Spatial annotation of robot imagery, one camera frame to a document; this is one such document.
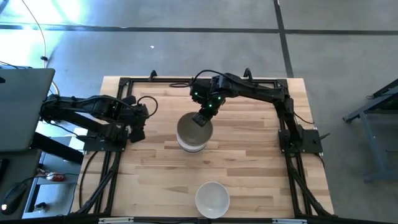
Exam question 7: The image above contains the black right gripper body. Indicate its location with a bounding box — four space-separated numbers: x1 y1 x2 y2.
198 90 226 119

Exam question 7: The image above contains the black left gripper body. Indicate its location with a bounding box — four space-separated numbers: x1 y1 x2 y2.
129 104 150 130

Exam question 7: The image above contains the grey bowl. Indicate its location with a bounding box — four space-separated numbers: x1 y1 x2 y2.
176 111 214 147

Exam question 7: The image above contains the ribbed white bowl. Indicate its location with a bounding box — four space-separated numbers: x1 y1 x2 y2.
176 135 208 153

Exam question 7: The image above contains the plain white bowl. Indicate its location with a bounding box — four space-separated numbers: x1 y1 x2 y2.
195 181 231 219

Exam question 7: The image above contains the white plate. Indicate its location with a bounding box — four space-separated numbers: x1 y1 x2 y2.
178 146 206 154

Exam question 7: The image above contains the red and white object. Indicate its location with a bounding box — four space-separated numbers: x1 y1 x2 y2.
45 171 67 183

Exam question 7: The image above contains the grey laptop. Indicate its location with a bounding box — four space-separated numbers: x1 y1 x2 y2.
0 67 57 154

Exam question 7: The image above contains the dark grey desk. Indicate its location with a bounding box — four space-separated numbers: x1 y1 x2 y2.
0 148 44 220

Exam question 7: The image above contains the black computer mouse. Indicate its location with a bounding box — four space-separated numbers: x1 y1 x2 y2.
1 181 29 216

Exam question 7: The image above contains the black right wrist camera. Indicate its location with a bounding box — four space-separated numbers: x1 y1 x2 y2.
190 81 208 104

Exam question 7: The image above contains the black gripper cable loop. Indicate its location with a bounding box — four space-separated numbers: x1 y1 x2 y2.
169 69 225 89
136 95 159 119

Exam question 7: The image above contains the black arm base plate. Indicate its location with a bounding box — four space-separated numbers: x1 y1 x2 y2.
82 130 129 152
277 128 325 154

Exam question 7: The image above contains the black aluminium table frame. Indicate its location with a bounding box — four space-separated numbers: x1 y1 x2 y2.
70 76 336 219

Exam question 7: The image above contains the silver bracket plate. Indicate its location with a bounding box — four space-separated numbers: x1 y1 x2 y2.
98 217 135 224
271 218 308 224

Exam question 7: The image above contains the thin floor cable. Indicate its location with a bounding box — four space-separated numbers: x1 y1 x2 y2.
20 0 62 96

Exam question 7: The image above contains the blue-grey metal cart frame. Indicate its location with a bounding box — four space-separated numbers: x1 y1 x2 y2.
341 77 398 184

